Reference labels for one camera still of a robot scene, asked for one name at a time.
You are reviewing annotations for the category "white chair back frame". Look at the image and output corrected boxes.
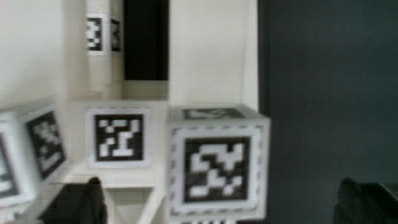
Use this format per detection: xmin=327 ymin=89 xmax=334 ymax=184
xmin=0 ymin=0 xmax=258 ymax=224

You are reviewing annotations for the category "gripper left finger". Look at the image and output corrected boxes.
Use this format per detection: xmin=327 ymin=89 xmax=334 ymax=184
xmin=40 ymin=177 xmax=109 ymax=224

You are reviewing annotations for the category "white chair leg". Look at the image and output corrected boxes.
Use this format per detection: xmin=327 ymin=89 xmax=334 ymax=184
xmin=0 ymin=102 xmax=70 ymax=208
xmin=166 ymin=105 xmax=271 ymax=224

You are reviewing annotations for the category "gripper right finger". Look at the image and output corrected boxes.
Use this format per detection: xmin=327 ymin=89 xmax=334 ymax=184
xmin=333 ymin=178 xmax=398 ymax=224

